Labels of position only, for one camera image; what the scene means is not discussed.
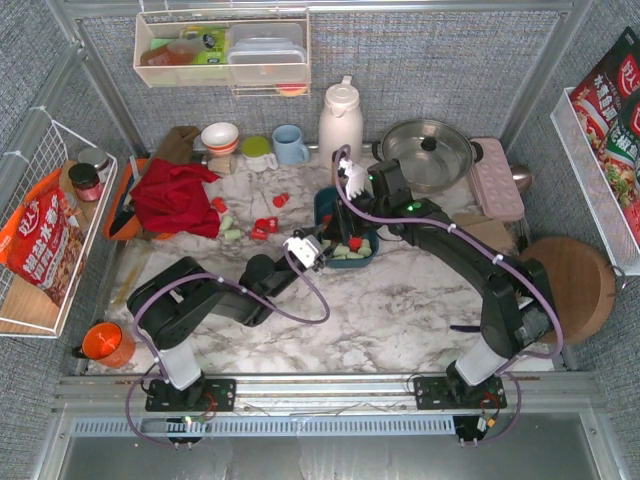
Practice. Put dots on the pink egg tray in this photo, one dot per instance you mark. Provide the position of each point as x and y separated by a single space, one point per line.
492 183

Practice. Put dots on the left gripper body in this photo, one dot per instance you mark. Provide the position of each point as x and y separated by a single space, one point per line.
319 258

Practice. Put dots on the clear plastic food box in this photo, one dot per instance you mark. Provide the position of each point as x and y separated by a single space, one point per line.
267 53

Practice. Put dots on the green lidded cup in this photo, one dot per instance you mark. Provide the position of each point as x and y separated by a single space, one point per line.
258 155

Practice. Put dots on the clear wall shelf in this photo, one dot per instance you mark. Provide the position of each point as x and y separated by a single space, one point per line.
163 59

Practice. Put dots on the white mesh rack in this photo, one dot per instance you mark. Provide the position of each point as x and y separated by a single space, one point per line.
615 233

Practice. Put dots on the white thermos jug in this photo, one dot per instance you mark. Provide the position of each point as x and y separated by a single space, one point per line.
341 122

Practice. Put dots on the teal storage basket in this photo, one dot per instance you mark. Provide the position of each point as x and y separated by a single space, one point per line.
323 206

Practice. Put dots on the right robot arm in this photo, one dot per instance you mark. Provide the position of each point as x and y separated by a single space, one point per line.
518 308

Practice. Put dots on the black knife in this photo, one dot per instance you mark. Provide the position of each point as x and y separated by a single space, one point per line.
120 220

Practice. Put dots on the red seasoning packet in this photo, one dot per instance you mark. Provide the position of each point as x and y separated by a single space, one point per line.
606 103

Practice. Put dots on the green drink bottle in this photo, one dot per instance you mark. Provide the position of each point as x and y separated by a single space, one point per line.
214 40

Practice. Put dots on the metal lid jar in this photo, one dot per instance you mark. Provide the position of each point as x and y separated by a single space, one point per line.
98 159

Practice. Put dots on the blue mug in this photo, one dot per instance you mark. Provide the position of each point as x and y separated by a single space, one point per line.
289 146

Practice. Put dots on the red cloth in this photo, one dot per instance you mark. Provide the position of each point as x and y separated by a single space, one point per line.
171 198

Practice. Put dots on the white wire basket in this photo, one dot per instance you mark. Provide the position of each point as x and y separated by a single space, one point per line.
26 311

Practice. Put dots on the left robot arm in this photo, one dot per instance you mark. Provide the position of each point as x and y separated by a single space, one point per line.
168 308

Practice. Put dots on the red snack bag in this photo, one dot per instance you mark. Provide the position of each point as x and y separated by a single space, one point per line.
42 242

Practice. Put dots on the dark lid jar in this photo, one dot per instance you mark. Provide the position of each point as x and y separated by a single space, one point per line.
86 182

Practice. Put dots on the white orange bowl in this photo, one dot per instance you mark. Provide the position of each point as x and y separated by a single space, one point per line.
220 138

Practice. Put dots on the steel pot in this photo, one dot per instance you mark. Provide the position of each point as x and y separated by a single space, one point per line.
433 156

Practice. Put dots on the orange tray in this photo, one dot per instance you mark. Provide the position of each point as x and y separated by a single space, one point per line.
123 200

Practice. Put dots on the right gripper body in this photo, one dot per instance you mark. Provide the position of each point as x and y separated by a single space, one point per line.
343 223

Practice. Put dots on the brown cardboard sheet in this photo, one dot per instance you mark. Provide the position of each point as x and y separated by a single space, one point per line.
491 232

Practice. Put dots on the orange mug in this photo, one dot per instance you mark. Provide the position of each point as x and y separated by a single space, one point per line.
108 344

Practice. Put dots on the round wooden board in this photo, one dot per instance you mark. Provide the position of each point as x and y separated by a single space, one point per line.
582 283

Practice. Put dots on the olive brown cloth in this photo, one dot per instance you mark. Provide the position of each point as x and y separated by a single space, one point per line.
177 146

